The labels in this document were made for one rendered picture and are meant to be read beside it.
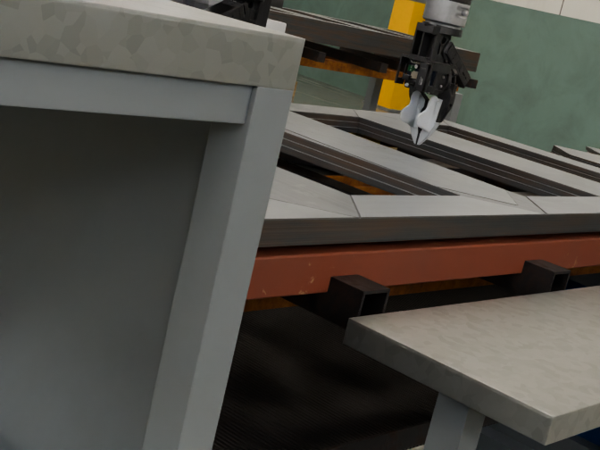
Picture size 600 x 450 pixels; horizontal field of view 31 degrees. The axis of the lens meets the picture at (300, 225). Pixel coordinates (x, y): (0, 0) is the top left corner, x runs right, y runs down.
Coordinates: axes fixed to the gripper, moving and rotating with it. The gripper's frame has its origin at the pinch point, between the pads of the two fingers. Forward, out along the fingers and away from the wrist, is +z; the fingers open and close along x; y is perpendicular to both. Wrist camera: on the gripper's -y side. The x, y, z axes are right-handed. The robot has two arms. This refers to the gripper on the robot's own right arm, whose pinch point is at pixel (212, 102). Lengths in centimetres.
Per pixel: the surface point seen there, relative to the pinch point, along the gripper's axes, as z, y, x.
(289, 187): 1, -34, -50
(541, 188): 2, 45, -42
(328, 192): 1, -28, -52
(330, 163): 2.8, -0.3, -29.1
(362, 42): 0, 320, 225
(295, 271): 7, -43, -62
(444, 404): 16, -36, -80
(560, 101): 27, 783, 350
